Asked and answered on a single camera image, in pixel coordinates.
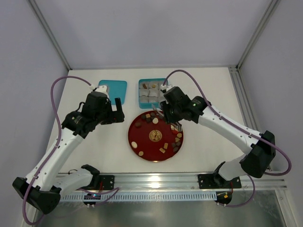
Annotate metal tongs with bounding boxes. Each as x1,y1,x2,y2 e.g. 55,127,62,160
151,104,182,132

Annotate teal tin lid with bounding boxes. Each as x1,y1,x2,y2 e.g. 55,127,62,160
98,80,127,105

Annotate white heart chocolate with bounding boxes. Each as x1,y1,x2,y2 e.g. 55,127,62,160
152,118,159,124

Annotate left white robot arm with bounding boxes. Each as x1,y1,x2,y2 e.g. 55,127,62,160
12,91,125,215

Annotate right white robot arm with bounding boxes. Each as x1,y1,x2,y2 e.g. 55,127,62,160
160,85,276,187

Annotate white round swirl chocolate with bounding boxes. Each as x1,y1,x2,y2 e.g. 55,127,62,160
131,141,138,148

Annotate teal tin box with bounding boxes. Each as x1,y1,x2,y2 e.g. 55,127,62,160
138,78,165,109

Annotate red round tray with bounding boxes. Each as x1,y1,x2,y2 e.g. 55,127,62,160
127,111,184,162

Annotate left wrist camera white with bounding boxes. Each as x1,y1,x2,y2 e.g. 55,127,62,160
93,85,109,98

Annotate left black mount plate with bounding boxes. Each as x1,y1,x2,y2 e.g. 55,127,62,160
97,175,115,191

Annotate black mount plate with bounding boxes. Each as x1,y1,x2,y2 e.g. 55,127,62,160
97,175,115,191
197,173,241,189

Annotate aluminium rail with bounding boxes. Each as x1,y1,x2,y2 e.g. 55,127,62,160
112,172,287,190

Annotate right black mount plate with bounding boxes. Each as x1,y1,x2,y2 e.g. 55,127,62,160
197,173,241,189

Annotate slotted cable duct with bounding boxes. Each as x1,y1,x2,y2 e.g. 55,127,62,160
61,191,217,202

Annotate left frame post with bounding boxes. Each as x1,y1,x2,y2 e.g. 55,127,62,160
27,0,72,71

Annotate frame post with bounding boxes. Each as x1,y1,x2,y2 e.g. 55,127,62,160
236,0,281,71
27,0,72,71

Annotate right frame post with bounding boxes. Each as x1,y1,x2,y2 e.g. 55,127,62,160
236,0,281,71

